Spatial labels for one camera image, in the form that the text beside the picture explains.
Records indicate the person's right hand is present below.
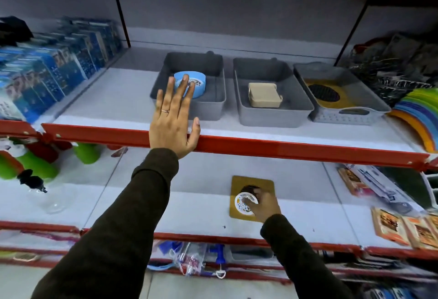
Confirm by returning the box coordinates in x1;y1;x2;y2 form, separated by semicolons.
244;187;282;224

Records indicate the person's left hand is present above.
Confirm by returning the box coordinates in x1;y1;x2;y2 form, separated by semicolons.
149;74;201;160

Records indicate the round black white-faced drain strainer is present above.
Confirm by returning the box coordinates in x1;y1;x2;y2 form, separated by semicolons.
234;185;261;216

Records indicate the person's left forearm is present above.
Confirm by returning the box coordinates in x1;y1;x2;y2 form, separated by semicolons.
31;148;180;299

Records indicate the person's right forearm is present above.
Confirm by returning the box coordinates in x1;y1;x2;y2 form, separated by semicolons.
260;213;347;299

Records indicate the round blue white-faced drain strainer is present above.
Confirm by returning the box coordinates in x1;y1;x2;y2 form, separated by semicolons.
173;70;207;99

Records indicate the yellow square backing card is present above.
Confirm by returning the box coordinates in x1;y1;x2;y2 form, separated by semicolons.
229;175;276;223

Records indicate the beige plastic soap box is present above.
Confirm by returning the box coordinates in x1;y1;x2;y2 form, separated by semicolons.
248;82;284;109

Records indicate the clear packet of blue tools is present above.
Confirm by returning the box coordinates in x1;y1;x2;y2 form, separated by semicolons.
146;240;229;280

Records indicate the green plastic bottle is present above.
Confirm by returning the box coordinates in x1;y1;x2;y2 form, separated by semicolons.
73;142;102;165
0;151;59;182

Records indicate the orange brown packet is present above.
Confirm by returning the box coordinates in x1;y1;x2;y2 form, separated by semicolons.
402;216;434;251
371;207;412;247
337;165;374;197
425;213;438;238

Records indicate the row of blue boxes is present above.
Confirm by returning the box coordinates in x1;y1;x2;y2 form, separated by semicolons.
0;16;123;124

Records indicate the grey perforated plastic bin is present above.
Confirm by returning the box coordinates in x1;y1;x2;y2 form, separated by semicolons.
293;62;392;126

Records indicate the round black mesh drain strainer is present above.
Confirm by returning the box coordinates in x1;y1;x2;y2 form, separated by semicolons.
308;84;341;103

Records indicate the red plastic item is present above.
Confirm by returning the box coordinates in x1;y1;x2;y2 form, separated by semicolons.
0;136;73;173

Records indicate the long white blue package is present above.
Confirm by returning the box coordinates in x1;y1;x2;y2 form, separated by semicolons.
345;163;425;216

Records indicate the clear spray bottle black nozzle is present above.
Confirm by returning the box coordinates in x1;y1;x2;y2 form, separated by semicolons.
16;169;75;215

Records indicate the black bundled item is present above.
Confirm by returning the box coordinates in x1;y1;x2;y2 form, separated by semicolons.
0;16;34;47

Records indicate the white plastic basket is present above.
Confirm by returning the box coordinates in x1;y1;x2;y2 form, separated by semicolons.
420;170;438;211

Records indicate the stack of rainbow plastic plates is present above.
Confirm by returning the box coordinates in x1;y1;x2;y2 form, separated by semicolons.
387;87;438;154

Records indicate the pile of clear packaged goods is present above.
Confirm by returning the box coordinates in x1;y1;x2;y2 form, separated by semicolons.
346;31;438;108

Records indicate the black shelf bracket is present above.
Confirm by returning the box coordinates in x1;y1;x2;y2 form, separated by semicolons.
110;0;132;49

